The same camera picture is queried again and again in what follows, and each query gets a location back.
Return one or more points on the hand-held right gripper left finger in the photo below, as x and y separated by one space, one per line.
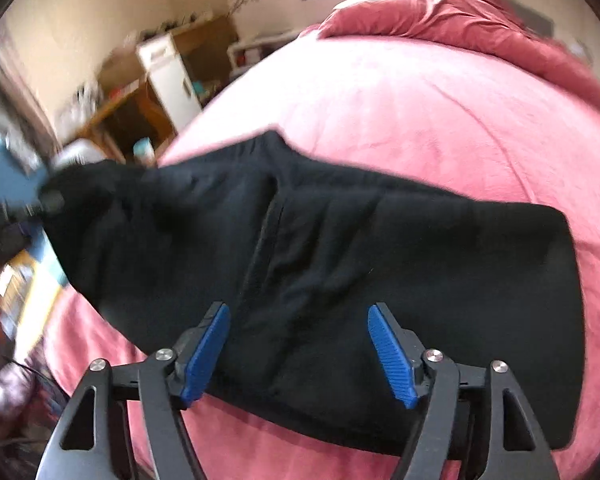
205 355

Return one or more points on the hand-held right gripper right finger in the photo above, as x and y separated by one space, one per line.
392 355

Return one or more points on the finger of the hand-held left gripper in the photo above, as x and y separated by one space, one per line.
47 205

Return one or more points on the black embroidered pants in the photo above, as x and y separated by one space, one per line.
330 260

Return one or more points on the teal and white mug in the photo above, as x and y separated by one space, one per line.
144 152

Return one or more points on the wooden desk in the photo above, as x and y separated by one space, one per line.
115 115

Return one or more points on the striped pink curtain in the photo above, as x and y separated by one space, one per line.
15 85

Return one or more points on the white cabinet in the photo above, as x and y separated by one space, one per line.
172 80

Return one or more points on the brown wooden shelf unit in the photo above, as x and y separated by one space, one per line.
212 45

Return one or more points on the bed with pink sheet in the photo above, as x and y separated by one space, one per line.
405 120

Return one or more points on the white and grey nightstand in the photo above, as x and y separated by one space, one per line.
255 55

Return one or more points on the red duvet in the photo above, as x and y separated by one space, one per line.
455 17

